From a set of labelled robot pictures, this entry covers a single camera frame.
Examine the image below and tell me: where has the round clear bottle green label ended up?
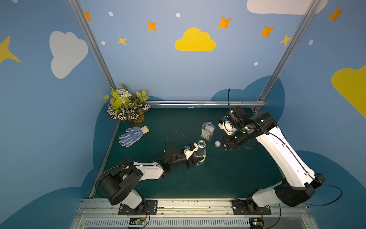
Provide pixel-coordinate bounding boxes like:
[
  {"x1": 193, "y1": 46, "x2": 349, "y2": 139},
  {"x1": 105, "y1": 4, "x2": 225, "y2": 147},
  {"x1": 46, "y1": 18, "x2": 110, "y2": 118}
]
[{"x1": 193, "y1": 140, "x2": 207, "y2": 166}]

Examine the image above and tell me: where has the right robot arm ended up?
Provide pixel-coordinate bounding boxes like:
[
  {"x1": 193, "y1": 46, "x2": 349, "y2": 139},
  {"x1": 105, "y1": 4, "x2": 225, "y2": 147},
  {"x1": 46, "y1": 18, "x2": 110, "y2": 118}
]
[{"x1": 218, "y1": 106, "x2": 326, "y2": 213}]

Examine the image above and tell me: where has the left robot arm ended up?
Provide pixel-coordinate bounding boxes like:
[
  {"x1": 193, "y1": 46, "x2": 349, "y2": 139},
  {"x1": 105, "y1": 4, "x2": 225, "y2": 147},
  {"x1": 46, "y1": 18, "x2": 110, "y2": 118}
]
[{"x1": 95, "y1": 143, "x2": 204, "y2": 215}]

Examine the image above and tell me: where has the white cap near square bottle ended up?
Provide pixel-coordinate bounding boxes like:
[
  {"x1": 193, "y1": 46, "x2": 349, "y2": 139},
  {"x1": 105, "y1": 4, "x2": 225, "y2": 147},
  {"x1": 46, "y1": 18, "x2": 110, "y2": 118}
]
[{"x1": 214, "y1": 141, "x2": 221, "y2": 148}]

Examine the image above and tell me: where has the square clear bottle white label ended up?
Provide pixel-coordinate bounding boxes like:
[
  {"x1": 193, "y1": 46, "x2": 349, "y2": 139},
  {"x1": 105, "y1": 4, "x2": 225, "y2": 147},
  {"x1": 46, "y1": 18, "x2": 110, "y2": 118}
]
[{"x1": 201, "y1": 122, "x2": 215, "y2": 141}]

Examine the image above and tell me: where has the blue dotted work glove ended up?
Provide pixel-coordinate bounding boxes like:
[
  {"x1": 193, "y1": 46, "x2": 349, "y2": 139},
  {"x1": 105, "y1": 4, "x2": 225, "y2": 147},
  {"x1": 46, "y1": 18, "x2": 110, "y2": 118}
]
[{"x1": 119, "y1": 126, "x2": 150, "y2": 148}]

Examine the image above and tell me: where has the left circuit board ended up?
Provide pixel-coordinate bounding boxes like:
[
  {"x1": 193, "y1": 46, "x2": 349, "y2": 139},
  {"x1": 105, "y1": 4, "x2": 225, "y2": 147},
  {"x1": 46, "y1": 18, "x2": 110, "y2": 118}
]
[{"x1": 128, "y1": 218, "x2": 145, "y2": 226}]

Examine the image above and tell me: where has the circuit board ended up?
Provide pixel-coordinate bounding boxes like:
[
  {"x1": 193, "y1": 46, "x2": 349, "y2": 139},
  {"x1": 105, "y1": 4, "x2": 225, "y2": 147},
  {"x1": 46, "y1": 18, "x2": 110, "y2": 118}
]
[
  {"x1": 249, "y1": 218, "x2": 264, "y2": 229},
  {"x1": 128, "y1": 218, "x2": 145, "y2": 226}
]

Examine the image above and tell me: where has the right circuit board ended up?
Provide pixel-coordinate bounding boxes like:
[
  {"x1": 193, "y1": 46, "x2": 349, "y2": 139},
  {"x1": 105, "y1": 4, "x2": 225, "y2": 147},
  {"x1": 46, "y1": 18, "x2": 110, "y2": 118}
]
[{"x1": 249, "y1": 218, "x2": 264, "y2": 229}]

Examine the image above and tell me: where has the artificial potted plant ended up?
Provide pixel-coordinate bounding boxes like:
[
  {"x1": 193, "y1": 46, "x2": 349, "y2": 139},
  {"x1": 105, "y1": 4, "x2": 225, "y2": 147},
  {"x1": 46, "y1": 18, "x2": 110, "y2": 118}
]
[{"x1": 103, "y1": 84, "x2": 151, "y2": 125}]

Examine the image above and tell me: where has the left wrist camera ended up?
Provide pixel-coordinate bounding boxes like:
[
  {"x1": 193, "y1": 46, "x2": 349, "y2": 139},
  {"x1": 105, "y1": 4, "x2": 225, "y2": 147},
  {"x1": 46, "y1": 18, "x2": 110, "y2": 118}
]
[{"x1": 183, "y1": 143, "x2": 198, "y2": 160}]

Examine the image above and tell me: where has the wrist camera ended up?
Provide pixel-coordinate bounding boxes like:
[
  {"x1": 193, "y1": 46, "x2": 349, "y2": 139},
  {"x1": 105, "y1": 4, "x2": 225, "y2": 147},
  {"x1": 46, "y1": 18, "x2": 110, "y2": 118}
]
[
  {"x1": 183, "y1": 143, "x2": 198, "y2": 160},
  {"x1": 218, "y1": 117, "x2": 237, "y2": 136}
]

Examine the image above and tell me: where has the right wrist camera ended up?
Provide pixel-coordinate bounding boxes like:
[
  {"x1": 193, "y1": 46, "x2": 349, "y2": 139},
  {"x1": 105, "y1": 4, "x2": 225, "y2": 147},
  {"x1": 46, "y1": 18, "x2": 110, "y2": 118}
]
[{"x1": 218, "y1": 117, "x2": 237, "y2": 136}]

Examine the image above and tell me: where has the aluminium back rail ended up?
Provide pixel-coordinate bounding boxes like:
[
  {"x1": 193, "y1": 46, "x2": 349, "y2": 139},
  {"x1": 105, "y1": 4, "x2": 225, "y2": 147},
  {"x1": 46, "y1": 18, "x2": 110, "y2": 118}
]
[{"x1": 147, "y1": 100, "x2": 266, "y2": 107}]

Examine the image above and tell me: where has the aluminium rail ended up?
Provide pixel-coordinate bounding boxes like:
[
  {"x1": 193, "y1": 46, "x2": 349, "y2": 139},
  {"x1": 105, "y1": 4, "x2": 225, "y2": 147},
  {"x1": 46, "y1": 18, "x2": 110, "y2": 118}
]
[
  {"x1": 147, "y1": 100, "x2": 266, "y2": 107},
  {"x1": 71, "y1": 198, "x2": 318, "y2": 229}
]

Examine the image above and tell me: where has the aluminium front rail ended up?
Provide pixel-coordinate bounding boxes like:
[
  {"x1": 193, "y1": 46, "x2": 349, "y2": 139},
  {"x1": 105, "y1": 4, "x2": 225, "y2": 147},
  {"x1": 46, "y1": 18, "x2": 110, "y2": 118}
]
[{"x1": 71, "y1": 198, "x2": 318, "y2": 229}]

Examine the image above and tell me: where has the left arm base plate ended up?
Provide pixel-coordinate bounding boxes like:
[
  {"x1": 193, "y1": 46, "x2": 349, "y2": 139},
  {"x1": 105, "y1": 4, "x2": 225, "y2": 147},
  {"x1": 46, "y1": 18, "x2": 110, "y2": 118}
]
[{"x1": 118, "y1": 199, "x2": 158, "y2": 216}]

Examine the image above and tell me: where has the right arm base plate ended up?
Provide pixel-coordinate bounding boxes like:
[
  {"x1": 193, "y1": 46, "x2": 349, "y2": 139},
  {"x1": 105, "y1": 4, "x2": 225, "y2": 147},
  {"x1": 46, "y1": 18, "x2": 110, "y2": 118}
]
[{"x1": 231, "y1": 198, "x2": 272, "y2": 215}]

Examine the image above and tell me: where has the right aluminium corner post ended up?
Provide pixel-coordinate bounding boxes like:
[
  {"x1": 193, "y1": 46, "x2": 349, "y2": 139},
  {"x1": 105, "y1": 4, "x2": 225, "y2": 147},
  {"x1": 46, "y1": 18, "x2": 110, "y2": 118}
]
[{"x1": 258, "y1": 0, "x2": 321, "y2": 103}]

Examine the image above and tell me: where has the aluminium corner post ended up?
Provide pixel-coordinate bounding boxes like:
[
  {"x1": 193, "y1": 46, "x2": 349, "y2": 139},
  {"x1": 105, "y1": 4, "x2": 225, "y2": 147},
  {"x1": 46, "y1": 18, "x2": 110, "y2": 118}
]
[
  {"x1": 68, "y1": 0, "x2": 117, "y2": 90},
  {"x1": 258, "y1": 0, "x2": 321, "y2": 103}
]

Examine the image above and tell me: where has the left aluminium corner post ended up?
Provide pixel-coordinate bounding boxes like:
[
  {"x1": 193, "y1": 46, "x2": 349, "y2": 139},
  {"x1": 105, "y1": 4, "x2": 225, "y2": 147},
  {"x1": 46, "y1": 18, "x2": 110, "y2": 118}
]
[{"x1": 68, "y1": 0, "x2": 117, "y2": 90}]

